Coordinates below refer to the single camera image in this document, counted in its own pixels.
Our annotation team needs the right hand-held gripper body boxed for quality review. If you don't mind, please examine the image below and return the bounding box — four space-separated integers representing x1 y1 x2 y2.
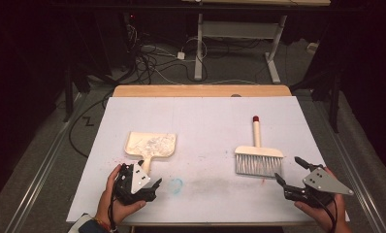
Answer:
283 164 355 209

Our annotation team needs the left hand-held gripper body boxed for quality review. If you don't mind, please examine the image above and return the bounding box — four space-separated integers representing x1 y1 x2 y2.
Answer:
113 162 158 207

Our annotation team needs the cream plastic dustpan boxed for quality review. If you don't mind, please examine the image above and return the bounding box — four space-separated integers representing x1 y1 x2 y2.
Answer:
123 130 177 176

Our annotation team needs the pile of white paper scraps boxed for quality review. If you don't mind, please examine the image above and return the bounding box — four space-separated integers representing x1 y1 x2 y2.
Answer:
134 135 175 158

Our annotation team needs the cream hand brush red tip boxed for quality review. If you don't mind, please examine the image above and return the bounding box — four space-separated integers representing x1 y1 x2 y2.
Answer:
234 115 285 179

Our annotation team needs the person's right hand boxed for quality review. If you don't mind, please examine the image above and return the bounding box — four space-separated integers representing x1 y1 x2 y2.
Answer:
293 166 351 233

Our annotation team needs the person's left hand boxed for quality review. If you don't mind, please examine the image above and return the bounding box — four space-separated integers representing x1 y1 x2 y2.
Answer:
95 163 147 228

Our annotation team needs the black metal stand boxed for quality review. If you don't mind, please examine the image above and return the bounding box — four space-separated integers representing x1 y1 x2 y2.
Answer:
290 61 342 134
62 62 92 123

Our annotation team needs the white table sheet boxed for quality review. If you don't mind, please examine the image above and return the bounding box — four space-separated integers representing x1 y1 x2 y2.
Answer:
66 96 351 224

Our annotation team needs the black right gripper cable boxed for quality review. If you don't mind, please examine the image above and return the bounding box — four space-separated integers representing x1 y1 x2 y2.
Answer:
309 193 339 233

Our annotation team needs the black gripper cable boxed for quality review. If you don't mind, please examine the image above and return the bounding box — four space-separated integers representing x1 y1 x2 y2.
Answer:
107 179 120 233
309 193 339 233

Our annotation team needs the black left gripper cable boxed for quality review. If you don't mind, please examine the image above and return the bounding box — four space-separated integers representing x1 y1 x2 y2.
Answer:
107 179 120 233

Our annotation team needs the black floor cable loop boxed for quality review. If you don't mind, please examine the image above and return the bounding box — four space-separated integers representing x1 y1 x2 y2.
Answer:
68 91 115 159

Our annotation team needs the tangle of floor cables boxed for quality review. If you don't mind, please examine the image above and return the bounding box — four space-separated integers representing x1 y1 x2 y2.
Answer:
124 23 211 85

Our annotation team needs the white desk frame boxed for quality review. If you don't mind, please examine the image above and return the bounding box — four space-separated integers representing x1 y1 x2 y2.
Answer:
180 0 332 84

